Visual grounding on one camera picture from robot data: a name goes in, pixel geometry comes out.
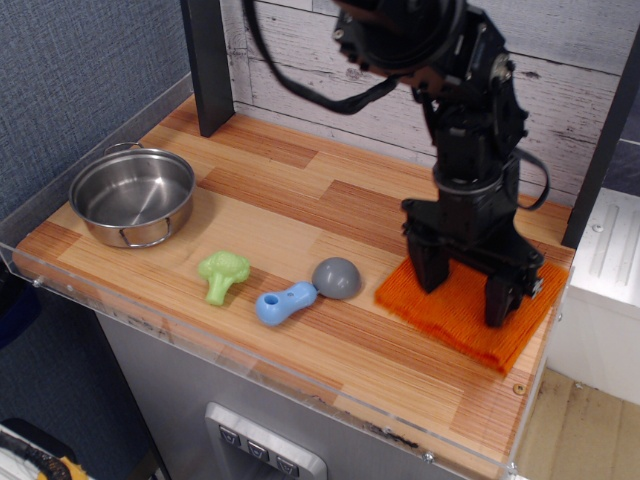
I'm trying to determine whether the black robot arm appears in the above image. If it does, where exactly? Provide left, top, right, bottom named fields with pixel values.
left=334, top=1, right=544, bottom=328

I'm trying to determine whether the orange towel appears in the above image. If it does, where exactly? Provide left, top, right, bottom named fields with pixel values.
left=375, top=259, right=569, bottom=376

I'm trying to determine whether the green toy broccoli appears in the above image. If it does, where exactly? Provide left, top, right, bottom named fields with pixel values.
left=197, top=250, right=250, bottom=306

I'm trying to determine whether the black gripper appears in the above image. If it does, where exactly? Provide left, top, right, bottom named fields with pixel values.
left=401, top=169, right=544, bottom=328

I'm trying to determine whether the stainless steel pot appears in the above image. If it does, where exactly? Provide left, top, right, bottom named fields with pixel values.
left=69, top=142, right=196, bottom=249

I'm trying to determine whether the dark vertical post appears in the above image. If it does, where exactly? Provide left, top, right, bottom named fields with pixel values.
left=180, top=0, right=235, bottom=137
left=561, top=32, right=639, bottom=249

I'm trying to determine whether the dark left vertical post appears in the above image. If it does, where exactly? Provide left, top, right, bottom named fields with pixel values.
left=180, top=0, right=235, bottom=137

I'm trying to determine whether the clear acrylic table guard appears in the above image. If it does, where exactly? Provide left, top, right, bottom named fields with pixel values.
left=1, top=79, right=558, bottom=479

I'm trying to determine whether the black and yellow bag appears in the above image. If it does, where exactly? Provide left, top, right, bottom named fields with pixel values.
left=1, top=418, right=90, bottom=479

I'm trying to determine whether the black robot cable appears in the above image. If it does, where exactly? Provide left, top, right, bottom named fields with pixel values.
left=241, top=0, right=551, bottom=214

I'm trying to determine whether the dark right vertical post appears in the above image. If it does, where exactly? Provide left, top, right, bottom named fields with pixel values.
left=561, top=32, right=639, bottom=249

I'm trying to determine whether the grey dispenser button panel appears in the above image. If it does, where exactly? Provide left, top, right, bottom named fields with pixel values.
left=205, top=402, right=328, bottom=479

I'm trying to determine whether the blue and grey toy spoon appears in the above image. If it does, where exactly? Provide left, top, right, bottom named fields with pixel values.
left=255, top=257, right=362, bottom=326

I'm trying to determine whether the white ridged side cabinet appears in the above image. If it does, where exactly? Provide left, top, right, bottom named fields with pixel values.
left=547, top=188, right=639, bottom=404

